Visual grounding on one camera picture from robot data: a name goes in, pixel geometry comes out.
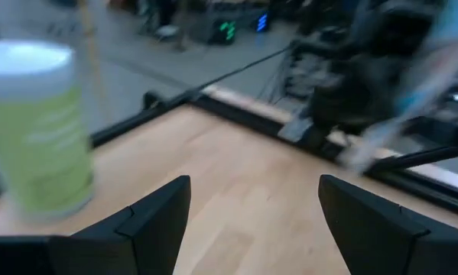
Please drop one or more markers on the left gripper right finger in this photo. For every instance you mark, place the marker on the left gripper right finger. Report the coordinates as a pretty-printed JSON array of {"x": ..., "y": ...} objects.
[{"x": 374, "y": 244}]

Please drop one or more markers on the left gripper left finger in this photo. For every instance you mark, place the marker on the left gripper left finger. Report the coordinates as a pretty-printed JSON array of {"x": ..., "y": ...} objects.
[{"x": 148, "y": 244}]

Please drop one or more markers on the blue toothbrush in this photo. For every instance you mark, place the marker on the blue toothbrush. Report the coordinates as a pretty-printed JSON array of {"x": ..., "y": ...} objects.
[{"x": 377, "y": 137}]

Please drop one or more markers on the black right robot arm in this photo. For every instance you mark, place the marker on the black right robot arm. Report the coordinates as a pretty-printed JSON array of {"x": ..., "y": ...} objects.
[{"x": 351, "y": 88}]

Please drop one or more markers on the green disinfecting wipes canister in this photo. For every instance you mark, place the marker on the green disinfecting wipes canister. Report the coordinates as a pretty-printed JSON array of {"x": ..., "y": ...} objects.
[{"x": 41, "y": 145}]

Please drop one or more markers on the green lit display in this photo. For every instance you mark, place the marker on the green lit display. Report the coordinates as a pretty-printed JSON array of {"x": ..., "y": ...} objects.
[{"x": 228, "y": 30}]

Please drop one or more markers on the blue lit display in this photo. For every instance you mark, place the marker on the blue lit display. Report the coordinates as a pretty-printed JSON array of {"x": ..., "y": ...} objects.
[{"x": 263, "y": 22}]

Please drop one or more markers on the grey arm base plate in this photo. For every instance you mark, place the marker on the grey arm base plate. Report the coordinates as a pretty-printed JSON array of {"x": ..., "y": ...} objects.
[{"x": 295, "y": 130}]

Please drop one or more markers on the black aluminium table frame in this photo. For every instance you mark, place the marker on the black aluminium table frame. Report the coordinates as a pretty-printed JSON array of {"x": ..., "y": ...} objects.
[{"x": 247, "y": 116}]

